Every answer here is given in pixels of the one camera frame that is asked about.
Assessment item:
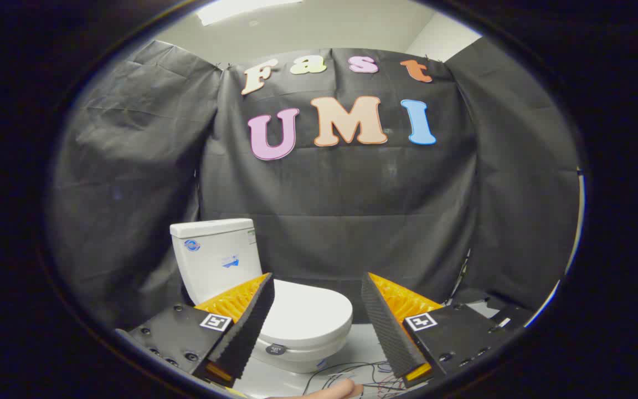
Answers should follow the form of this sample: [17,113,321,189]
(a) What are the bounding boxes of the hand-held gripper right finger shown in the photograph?
[361,272,530,388]

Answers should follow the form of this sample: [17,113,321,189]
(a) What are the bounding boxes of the tangle of black cables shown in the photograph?
[302,360,408,397]

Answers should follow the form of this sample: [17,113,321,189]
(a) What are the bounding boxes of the black backdrop cloth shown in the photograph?
[48,38,581,330]

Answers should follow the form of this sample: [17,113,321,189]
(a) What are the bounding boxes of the red wires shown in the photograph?
[372,375,408,391]

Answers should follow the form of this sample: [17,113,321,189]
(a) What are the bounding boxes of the white ceramic toilet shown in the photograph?
[169,218,354,374]

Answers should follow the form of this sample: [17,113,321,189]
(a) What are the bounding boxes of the white toilet lid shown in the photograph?
[261,279,353,349]

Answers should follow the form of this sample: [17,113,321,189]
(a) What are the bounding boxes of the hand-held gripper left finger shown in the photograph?
[115,272,275,388]

